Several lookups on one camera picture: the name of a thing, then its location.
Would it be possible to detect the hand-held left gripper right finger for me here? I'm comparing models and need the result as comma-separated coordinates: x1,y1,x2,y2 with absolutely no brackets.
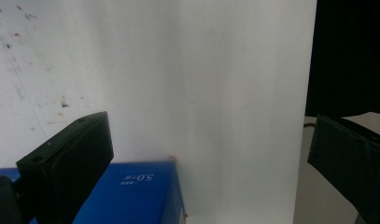
307,114,380,224

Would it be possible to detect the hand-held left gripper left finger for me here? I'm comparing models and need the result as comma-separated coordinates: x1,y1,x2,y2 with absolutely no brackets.
16,111,115,224

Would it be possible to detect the blue cardboard box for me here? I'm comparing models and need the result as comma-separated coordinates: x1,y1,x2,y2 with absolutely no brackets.
0,160,188,224

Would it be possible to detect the dark curtain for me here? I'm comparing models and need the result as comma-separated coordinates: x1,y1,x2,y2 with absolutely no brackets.
304,0,380,119

